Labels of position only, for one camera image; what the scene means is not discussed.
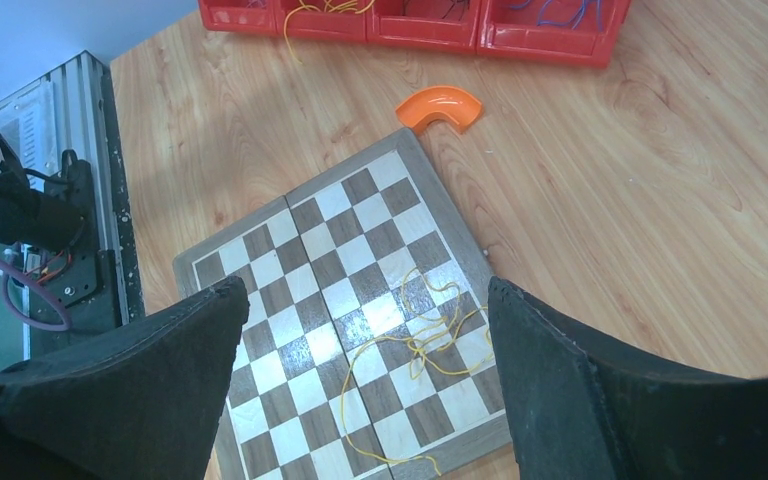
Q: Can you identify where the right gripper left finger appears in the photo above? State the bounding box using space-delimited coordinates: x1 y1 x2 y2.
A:
0 276 249 479

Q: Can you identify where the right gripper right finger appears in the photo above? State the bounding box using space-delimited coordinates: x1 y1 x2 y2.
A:
488 277 768 479

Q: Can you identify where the wooden chessboard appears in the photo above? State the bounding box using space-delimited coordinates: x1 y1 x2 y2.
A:
173 129 511 479

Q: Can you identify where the orange curved plastic piece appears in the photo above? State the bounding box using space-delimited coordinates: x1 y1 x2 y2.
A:
395 85 484 135

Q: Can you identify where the red compartment bin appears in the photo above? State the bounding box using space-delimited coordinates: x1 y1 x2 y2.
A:
199 0 631 67

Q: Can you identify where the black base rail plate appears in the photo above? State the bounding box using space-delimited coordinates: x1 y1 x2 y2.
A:
0 52 145 359

